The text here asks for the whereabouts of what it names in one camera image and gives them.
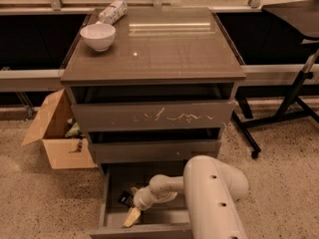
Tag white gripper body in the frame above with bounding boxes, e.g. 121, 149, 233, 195
134, 186, 157, 211

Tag black rolling stand table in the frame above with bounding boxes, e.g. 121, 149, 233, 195
232, 0, 319, 159

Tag items inside cardboard box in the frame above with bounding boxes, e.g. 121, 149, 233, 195
65, 118, 84, 152

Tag brown cardboard box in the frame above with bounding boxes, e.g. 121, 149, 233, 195
22, 90, 96, 169

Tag grey drawer cabinet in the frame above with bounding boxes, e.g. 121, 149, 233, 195
60, 6, 247, 171

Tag grey drawer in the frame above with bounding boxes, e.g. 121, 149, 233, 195
72, 101, 235, 131
90, 160, 192, 239
89, 139, 221, 163

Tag grey bottom drawer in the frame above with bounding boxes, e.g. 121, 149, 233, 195
90, 160, 192, 239

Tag grey top drawer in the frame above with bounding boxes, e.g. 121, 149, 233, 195
72, 101, 235, 131

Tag white ceramic bowl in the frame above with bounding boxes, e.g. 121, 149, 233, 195
80, 23, 116, 52

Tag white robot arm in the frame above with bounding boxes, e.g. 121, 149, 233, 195
124, 155, 249, 239

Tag black rxbar chocolate bar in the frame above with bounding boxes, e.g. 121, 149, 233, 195
119, 191, 134, 208

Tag grey middle drawer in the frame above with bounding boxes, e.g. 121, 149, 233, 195
89, 139, 221, 163

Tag white blue snack bag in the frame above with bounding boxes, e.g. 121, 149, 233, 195
99, 0, 128, 25

